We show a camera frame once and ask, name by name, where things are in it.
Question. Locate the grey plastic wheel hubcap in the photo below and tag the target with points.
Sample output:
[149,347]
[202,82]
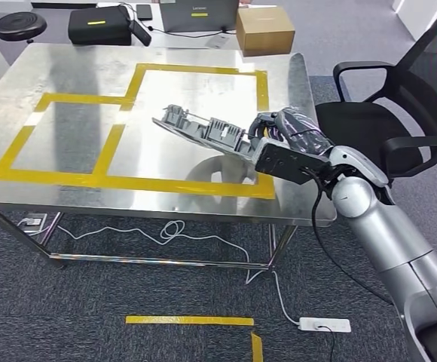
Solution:
[207,135]

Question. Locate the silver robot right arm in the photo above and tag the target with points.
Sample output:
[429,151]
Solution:
[384,235]

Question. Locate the steel workbench table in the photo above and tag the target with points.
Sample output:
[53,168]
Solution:
[26,65]

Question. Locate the yellow floor tape marking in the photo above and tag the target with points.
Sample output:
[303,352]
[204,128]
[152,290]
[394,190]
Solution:
[188,321]

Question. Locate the white desk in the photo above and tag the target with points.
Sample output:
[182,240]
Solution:
[173,41]

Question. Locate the brown cardboard box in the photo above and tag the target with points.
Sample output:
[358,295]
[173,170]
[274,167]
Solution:
[266,30]

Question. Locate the grey case with yellow mark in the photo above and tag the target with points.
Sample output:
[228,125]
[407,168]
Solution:
[199,15]

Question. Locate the black office chair with armrests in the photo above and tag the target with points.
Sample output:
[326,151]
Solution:
[354,130]

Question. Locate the black smartphone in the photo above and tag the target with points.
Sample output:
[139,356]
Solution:
[144,12]

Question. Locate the white power strip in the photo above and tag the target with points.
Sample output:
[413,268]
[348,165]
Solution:
[326,325]

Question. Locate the black case with yellow mark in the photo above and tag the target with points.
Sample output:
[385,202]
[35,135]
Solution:
[97,25]

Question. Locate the grey floor socket box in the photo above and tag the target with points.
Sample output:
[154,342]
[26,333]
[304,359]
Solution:
[34,221]

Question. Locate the black round stool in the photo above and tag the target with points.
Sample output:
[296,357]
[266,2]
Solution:
[20,25]

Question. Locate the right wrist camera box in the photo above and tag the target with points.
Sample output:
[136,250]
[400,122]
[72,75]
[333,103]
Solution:
[286,162]

